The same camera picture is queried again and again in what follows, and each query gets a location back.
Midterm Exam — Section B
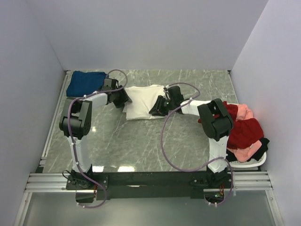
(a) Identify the white t shirt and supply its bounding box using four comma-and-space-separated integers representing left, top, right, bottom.
123, 85, 165, 121

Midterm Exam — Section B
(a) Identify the black base crossbar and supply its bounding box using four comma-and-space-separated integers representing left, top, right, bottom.
66, 170, 231, 203

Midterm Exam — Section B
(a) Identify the folded blue t shirt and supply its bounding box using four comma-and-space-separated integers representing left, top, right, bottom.
66, 71, 107, 97

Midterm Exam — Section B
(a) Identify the black t shirt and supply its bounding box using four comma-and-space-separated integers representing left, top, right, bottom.
226, 137, 270, 163

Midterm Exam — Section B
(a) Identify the aluminium frame rail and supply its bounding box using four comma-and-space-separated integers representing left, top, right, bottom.
13, 70, 76, 226

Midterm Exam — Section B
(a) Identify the pink t shirt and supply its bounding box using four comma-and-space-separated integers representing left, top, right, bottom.
234, 104, 264, 149

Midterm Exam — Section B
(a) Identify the white laundry basket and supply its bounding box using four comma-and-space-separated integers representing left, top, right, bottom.
230, 152, 267, 169

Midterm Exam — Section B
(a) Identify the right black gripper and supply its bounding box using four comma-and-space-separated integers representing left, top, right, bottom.
149, 95, 175, 117

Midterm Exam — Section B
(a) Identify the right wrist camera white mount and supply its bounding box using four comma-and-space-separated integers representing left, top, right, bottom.
163, 87, 170, 99

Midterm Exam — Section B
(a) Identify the red t shirt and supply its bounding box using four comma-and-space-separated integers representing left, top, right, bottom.
197, 99, 264, 151

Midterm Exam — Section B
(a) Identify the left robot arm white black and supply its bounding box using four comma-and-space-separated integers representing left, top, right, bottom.
59, 78, 132, 189

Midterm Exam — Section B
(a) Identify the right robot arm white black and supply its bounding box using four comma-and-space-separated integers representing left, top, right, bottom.
149, 86, 234, 188

